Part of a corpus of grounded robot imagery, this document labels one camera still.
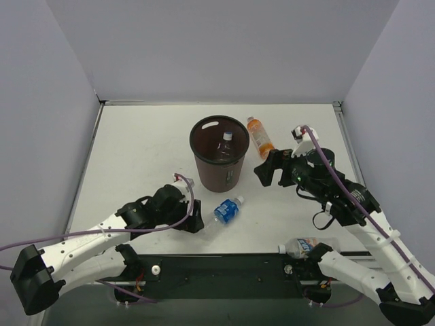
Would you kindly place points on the blue label clear plastic bottle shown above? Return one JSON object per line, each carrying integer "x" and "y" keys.
{"x": 221, "y": 217}

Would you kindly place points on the brown plastic waste bin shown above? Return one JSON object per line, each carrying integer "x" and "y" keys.
{"x": 204, "y": 138}

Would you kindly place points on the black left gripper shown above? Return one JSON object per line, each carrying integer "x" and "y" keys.
{"x": 192, "y": 215}

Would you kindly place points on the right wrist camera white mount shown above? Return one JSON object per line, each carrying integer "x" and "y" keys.
{"x": 304, "y": 141}

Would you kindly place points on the orange label plastic bottle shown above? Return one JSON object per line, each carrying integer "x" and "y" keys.
{"x": 260, "y": 137}

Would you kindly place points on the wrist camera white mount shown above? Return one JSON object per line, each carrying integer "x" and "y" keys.
{"x": 304, "y": 141}
{"x": 182, "y": 186}

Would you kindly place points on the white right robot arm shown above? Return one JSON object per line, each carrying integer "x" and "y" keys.
{"x": 403, "y": 289}

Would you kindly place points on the white blue label plastic bottle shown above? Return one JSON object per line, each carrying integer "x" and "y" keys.
{"x": 298, "y": 248}

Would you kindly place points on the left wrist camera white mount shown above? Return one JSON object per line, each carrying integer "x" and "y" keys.
{"x": 182, "y": 186}

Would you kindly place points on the black metal base plate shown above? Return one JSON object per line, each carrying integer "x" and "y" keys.
{"x": 226, "y": 276}

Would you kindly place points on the aluminium table edge rail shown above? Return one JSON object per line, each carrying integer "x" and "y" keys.
{"x": 338, "y": 109}

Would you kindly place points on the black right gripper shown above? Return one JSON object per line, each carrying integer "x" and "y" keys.
{"x": 283, "y": 166}

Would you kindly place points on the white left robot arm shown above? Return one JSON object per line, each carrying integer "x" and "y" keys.
{"x": 41, "y": 276}

